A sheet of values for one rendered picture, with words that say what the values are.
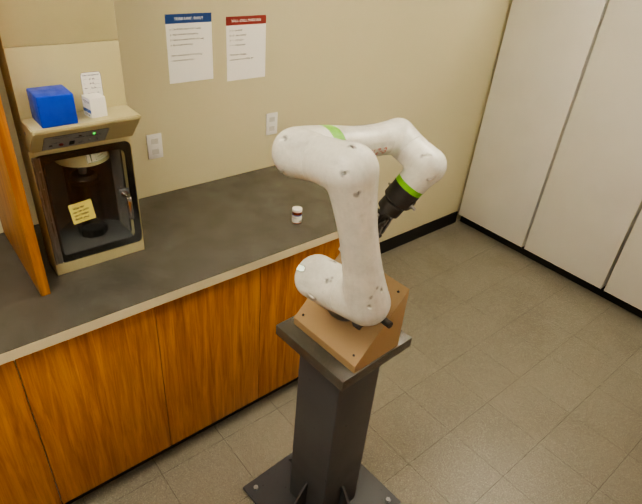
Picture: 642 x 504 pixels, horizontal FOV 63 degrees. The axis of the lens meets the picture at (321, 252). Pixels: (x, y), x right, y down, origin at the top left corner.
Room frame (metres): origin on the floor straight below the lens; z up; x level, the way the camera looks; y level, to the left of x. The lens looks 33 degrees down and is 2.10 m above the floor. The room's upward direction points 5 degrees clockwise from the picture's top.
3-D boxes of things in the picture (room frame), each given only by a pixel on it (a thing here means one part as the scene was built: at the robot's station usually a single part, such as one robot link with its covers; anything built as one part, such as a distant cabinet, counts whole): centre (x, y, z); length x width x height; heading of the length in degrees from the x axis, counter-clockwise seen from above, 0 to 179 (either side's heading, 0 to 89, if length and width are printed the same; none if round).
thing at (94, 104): (1.56, 0.73, 1.54); 0.05 x 0.05 x 0.06; 50
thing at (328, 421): (1.31, -0.10, 0.45); 0.48 x 0.48 x 0.90; 45
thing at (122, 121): (1.53, 0.76, 1.46); 0.32 x 0.12 x 0.10; 132
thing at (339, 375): (1.31, -0.10, 0.92); 0.32 x 0.32 x 0.04; 45
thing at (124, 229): (1.56, 0.80, 1.19); 0.30 x 0.01 x 0.40; 132
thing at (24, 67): (1.66, 0.89, 1.32); 0.32 x 0.25 x 0.77; 132
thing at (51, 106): (1.48, 0.82, 1.56); 0.10 x 0.10 x 0.09; 42
